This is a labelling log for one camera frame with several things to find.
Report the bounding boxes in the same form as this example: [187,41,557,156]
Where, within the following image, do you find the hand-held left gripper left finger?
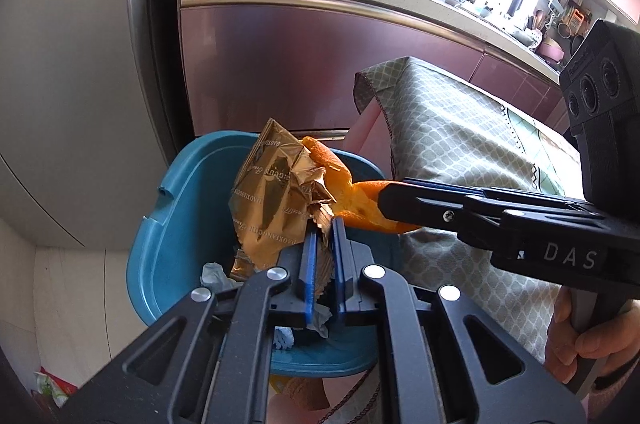
[59,230,320,424]

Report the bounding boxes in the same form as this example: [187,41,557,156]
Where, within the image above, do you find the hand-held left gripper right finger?
[331,217,587,424]

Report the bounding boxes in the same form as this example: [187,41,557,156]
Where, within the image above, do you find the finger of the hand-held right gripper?
[376,181,606,251]
[402,177,591,209]

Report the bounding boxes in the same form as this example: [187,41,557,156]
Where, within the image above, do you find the orange peel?
[300,135,426,235]

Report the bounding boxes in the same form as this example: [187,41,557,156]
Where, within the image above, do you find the gold foil wrapper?
[228,117,341,285]

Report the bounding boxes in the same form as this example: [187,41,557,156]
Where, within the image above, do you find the blue plastic bin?
[125,130,401,377]

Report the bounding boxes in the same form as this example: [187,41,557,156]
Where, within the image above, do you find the person's right forearm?
[582,356,640,424]

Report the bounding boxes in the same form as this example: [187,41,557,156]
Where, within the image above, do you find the person's right hand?
[544,288,640,387]

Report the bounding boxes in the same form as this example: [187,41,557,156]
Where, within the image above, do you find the patterned tablecloth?
[352,56,586,362]

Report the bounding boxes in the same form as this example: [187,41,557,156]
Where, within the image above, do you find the crumpled grey tissue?
[200,261,241,292]

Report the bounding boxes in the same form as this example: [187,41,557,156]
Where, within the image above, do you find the mauve base cabinets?
[177,0,573,140]

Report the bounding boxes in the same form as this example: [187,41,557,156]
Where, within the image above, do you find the green red snack packet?
[34,368,78,410]

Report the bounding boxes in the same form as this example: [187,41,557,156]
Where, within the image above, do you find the grey refrigerator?
[0,0,201,255]

